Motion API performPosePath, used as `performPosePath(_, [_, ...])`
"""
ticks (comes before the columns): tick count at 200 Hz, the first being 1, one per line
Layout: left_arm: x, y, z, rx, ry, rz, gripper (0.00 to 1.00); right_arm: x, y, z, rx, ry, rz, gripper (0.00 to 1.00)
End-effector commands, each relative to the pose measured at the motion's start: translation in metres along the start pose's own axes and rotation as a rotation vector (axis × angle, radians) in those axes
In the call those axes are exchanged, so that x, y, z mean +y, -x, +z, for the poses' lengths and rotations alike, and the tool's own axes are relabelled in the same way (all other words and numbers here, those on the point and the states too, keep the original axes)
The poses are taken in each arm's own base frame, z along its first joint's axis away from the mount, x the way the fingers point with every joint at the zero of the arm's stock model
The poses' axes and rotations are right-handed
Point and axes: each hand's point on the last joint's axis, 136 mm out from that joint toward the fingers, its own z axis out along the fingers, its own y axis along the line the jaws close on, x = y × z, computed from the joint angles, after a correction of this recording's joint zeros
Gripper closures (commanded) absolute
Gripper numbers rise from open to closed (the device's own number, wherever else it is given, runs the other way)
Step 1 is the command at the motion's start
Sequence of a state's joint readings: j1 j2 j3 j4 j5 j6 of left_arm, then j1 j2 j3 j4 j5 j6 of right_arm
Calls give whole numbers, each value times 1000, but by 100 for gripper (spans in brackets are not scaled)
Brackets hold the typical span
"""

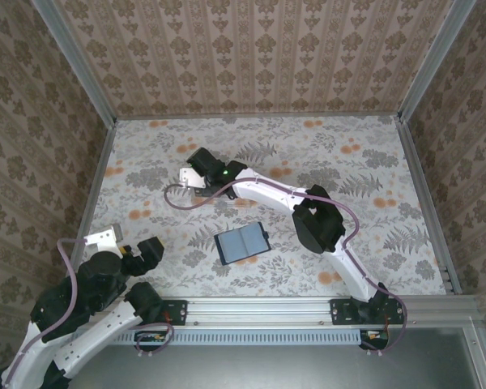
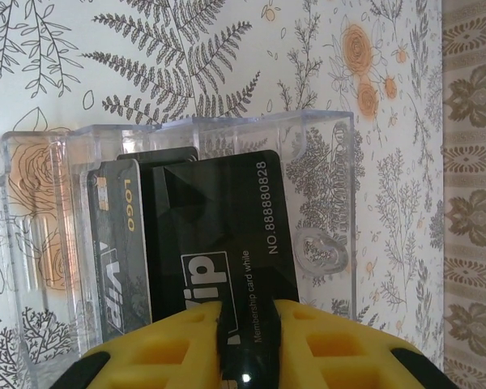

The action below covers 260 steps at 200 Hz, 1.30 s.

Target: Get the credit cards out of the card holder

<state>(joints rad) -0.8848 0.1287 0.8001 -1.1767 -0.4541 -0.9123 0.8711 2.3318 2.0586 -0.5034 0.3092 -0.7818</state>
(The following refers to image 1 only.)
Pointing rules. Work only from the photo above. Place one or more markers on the blue leather card holder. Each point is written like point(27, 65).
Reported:
point(233, 243)

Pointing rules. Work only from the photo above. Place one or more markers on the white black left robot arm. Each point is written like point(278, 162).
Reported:
point(97, 336)

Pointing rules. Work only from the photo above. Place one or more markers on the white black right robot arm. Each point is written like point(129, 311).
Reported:
point(267, 192)

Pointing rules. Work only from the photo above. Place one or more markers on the grey metal panel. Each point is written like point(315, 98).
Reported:
point(259, 368)

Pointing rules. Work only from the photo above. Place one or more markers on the aluminium table back rail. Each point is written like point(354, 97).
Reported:
point(259, 116)

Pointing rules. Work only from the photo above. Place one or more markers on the aluminium table side rail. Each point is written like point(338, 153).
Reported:
point(428, 202)
point(90, 202)

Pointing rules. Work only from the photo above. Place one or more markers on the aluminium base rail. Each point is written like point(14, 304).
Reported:
point(259, 312)

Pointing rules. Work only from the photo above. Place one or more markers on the aluminium frame post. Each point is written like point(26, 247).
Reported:
point(432, 61)
point(77, 61)

